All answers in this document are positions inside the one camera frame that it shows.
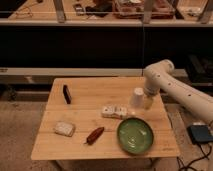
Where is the green ceramic plate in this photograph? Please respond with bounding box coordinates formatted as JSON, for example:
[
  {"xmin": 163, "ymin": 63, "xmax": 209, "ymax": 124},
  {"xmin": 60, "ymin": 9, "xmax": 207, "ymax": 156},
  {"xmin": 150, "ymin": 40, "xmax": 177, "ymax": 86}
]
[{"xmin": 117, "ymin": 118, "xmax": 154, "ymax": 155}]

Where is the black cable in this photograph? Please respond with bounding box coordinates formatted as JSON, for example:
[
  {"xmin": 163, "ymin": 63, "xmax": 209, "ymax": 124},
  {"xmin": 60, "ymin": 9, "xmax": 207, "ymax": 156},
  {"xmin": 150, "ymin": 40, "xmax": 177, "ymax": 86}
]
[{"xmin": 176, "ymin": 143, "xmax": 211, "ymax": 171}]

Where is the white wrapped snack pack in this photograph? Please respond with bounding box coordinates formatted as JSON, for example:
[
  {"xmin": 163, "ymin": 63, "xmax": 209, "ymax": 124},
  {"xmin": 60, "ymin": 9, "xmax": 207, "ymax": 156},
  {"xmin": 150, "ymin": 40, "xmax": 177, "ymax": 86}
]
[{"xmin": 101, "ymin": 106, "xmax": 128, "ymax": 119}]

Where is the plastic tray with items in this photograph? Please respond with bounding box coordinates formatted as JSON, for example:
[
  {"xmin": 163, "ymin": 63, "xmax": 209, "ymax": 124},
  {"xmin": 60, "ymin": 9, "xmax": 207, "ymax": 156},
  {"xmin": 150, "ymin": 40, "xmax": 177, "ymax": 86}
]
[{"xmin": 113, "ymin": 0, "xmax": 175, "ymax": 19}]

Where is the red chili pepper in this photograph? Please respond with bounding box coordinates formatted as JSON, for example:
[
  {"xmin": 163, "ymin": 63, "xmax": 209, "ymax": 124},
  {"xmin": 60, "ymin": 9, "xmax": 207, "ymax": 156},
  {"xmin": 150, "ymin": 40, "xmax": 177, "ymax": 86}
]
[{"xmin": 86, "ymin": 127, "xmax": 104, "ymax": 145}]

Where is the white ceramic cup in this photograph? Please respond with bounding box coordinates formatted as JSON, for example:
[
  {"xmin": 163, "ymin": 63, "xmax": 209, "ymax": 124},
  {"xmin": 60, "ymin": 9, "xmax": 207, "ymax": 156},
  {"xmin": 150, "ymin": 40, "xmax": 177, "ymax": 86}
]
[{"xmin": 130, "ymin": 87, "xmax": 144, "ymax": 108}]

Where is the wooden table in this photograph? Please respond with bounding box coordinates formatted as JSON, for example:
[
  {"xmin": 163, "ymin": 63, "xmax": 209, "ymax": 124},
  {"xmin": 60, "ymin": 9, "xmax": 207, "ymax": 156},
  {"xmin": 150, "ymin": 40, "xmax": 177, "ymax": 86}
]
[{"xmin": 30, "ymin": 76, "xmax": 181, "ymax": 171}]

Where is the metal shelf rack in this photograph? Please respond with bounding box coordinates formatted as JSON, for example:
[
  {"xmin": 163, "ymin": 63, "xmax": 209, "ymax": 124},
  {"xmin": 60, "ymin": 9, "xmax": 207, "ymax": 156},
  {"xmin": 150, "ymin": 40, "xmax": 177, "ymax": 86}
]
[{"xmin": 0, "ymin": 0, "xmax": 213, "ymax": 84}]

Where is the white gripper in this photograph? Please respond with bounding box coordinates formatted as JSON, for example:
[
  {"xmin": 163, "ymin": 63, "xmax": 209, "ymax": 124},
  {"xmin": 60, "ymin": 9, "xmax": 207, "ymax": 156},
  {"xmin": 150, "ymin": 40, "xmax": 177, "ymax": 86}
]
[{"xmin": 144, "ymin": 84, "xmax": 159, "ymax": 110}]

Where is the black eraser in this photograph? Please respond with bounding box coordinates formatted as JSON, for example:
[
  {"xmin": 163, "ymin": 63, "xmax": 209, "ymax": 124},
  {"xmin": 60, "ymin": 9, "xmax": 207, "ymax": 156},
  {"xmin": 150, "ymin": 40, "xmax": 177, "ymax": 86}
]
[{"xmin": 63, "ymin": 85, "xmax": 72, "ymax": 104}]

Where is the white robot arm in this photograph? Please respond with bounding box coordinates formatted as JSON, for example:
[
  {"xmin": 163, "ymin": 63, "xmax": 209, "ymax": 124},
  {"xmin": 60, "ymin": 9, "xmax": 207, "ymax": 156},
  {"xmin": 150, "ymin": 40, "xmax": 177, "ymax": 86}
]
[{"xmin": 144, "ymin": 59, "xmax": 213, "ymax": 127}]

